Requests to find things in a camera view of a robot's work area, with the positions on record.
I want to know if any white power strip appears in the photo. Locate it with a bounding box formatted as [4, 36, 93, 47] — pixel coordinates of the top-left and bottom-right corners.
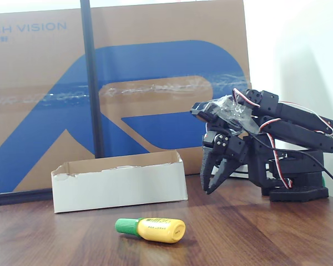
[229, 165, 251, 180]

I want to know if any tape-wrapped black camera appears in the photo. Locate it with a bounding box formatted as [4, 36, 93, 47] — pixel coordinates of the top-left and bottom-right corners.
[190, 95, 260, 134]

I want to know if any yellow bottle with green cap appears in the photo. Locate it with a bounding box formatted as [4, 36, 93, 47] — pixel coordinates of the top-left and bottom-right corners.
[115, 217, 186, 244]

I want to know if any white open cardboard box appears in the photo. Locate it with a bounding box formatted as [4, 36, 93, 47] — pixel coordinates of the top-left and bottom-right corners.
[51, 150, 189, 213]

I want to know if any black upright pole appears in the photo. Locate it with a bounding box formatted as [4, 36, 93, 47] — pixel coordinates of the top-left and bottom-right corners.
[79, 0, 105, 159]

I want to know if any black flat base bar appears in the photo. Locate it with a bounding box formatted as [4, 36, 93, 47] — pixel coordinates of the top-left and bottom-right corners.
[0, 188, 54, 207]

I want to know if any large brown blue-printed carton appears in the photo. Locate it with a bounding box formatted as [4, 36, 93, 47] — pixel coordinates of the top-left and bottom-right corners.
[0, 0, 252, 195]

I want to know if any red white servo wire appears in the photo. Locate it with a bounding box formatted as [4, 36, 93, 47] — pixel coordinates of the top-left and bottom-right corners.
[258, 118, 294, 191]

